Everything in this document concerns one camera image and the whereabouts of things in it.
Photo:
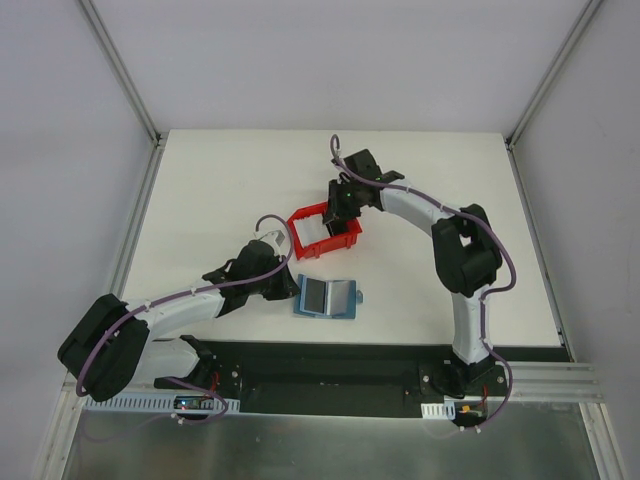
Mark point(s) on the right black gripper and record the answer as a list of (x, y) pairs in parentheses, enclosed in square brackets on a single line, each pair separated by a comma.
[(341, 210)]

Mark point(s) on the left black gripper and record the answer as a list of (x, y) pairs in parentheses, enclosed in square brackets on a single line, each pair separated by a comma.
[(280, 282)]

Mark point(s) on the red plastic bin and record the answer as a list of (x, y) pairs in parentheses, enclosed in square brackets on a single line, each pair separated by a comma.
[(330, 244)]

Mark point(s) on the grey credit card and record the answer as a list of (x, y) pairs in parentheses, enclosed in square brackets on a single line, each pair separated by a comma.
[(315, 293)]

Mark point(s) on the blue card holder wallet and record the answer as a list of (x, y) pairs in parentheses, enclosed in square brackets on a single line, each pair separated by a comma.
[(341, 301)]

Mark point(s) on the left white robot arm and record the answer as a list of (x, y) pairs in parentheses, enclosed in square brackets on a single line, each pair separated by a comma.
[(116, 343)]

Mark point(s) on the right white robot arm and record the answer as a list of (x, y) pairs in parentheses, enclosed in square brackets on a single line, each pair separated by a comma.
[(466, 254)]

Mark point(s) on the white cards stack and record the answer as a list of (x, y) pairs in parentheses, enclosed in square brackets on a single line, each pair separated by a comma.
[(311, 230)]

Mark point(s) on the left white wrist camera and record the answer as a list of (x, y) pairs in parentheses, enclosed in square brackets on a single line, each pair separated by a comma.
[(273, 238)]

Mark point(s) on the left white cable duct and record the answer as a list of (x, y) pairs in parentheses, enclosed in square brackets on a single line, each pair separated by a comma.
[(169, 403)]

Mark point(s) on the white cable duct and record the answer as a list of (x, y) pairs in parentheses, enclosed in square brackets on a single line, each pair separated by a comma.
[(438, 411), (169, 403)]

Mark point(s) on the left aluminium frame post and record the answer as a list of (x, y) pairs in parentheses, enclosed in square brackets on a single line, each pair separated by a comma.
[(118, 68)]

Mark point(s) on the aluminium frame post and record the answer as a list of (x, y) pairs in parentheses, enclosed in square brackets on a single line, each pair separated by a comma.
[(118, 68), (576, 33)]

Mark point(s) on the right white cable duct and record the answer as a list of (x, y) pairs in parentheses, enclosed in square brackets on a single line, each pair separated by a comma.
[(438, 411)]

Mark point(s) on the right aluminium frame post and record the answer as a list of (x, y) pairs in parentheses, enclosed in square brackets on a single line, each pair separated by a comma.
[(576, 33)]

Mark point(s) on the aluminium rail profile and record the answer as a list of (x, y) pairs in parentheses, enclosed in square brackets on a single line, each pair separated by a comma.
[(561, 382)]

